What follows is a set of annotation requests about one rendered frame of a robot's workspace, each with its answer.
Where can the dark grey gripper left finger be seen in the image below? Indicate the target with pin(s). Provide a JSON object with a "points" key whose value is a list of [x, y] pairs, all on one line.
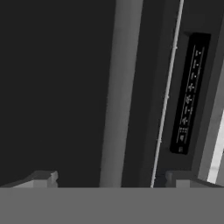
{"points": [[40, 178]]}

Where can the dark grey dishwasher door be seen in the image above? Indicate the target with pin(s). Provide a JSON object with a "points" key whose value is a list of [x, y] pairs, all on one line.
{"points": [[52, 87]]}

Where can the pale grey cupboard panel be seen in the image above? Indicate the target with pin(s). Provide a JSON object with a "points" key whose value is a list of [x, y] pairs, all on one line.
{"points": [[214, 145]]}

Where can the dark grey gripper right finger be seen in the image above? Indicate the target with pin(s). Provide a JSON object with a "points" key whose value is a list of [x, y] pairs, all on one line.
{"points": [[182, 179]]}

